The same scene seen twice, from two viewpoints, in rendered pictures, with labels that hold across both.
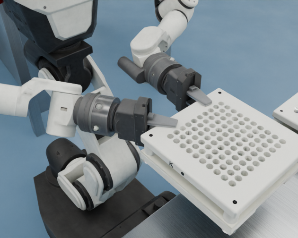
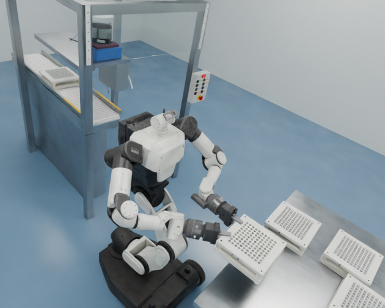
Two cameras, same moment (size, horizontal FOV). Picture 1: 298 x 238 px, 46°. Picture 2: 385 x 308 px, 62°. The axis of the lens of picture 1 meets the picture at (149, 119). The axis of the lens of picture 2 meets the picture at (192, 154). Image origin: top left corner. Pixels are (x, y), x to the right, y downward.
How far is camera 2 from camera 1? 0.86 m
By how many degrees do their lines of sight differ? 14
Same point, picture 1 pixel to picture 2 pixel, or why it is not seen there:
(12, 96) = (157, 222)
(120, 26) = not seen: hidden behind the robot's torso
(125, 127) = (208, 236)
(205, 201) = (247, 270)
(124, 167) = (181, 249)
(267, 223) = (267, 278)
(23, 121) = (74, 207)
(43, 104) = not seen: hidden behind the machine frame
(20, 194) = (83, 264)
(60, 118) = (176, 231)
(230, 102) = (250, 222)
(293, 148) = (280, 245)
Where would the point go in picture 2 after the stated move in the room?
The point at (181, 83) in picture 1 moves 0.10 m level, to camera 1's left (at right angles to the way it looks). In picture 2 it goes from (230, 213) to (210, 213)
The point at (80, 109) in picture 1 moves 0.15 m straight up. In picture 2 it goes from (187, 227) to (193, 204)
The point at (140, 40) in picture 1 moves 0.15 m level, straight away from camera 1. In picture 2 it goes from (204, 187) to (198, 168)
